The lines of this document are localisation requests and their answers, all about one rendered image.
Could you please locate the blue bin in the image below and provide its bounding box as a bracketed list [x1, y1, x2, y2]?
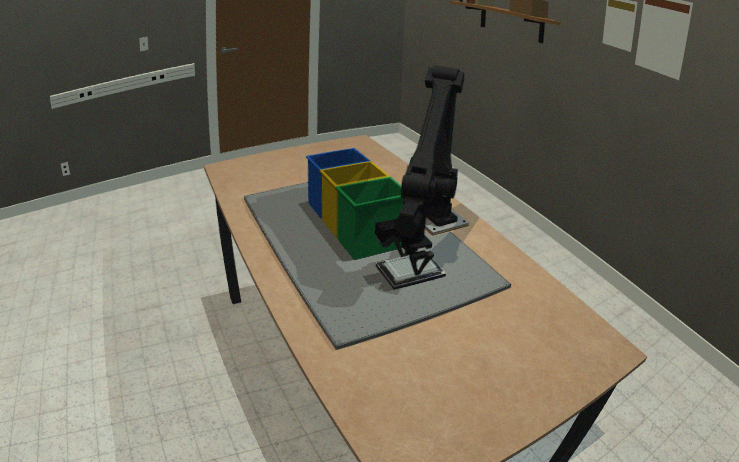
[306, 148, 370, 219]

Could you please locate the green bin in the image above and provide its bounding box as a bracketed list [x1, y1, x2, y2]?
[336, 177, 404, 260]

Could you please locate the white well plate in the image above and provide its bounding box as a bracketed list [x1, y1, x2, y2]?
[384, 255, 438, 281]

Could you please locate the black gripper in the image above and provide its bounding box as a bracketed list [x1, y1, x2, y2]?
[394, 221, 434, 275]

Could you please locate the yellow bin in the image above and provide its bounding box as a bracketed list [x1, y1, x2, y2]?
[320, 161, 390, 238]

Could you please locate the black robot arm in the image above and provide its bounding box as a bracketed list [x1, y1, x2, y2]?
[375, 65, 464, 248]

